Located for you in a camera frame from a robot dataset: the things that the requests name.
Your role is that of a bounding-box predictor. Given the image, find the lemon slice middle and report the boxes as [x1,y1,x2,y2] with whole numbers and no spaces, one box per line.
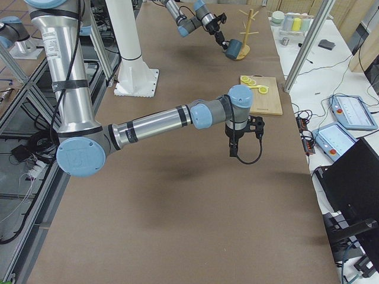
[247,79,256,86]

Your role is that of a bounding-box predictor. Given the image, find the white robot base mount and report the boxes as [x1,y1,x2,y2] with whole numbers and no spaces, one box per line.
[106,0,159,98]

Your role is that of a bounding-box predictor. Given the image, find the grey cup lying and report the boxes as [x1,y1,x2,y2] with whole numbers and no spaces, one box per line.
[282,15,294,31]

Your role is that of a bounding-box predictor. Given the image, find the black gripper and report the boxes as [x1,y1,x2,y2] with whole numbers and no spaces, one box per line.
[225,115,264,157]
[205,13,230,51]

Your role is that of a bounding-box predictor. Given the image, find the lemon slice by knife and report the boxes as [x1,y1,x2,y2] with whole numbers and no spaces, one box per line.
[258,85,269,94]

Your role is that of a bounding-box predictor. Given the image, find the bamboo cup rack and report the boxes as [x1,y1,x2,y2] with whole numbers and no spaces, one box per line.
[235,9,259,61]

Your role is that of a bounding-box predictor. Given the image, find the yellow cup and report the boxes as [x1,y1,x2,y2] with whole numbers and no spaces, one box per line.
[291,17,301,31]

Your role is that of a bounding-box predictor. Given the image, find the aluminium frame post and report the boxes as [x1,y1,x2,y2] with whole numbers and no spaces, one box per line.
[283,0,335,93]

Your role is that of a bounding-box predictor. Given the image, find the light blue cup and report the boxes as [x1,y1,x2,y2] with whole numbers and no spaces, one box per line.
[300,18,311,33]

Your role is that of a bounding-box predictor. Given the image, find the black monitor right side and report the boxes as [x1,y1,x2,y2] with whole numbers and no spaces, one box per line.
[316,138,378,269]

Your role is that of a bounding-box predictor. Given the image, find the blue teach pendant far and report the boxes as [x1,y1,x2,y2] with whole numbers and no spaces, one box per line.
[329,95,378,131]

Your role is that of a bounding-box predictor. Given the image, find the lemon slice front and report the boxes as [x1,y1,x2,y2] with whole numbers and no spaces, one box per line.
[240,76,251,83]

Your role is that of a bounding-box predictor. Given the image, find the blue teach pendant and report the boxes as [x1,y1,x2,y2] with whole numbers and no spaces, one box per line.
[329,95,378,131]
[312,122,357,162]

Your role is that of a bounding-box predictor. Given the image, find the dark grey flat device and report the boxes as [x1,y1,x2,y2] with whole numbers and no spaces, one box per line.
[318,39,335,50]

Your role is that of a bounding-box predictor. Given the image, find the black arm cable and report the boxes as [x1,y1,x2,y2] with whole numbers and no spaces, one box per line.
[226,94,264,165]

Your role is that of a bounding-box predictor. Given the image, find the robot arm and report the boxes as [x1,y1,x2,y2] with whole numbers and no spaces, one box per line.
[27,1,264,177]
[160,0,229,50]

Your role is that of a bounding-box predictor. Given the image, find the wooden cutting board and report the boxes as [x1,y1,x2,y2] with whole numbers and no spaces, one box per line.
[240,75,283,115]

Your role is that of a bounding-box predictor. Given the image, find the blue mug with yellow interior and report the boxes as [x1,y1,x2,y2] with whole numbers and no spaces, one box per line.
[224,39,242,60]

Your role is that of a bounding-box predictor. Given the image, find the blue teach pendant near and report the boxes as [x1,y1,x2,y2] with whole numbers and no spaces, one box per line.
[312,122,357,162]

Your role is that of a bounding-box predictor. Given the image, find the mint green cup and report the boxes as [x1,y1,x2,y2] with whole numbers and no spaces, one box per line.
[271,11,285,24]

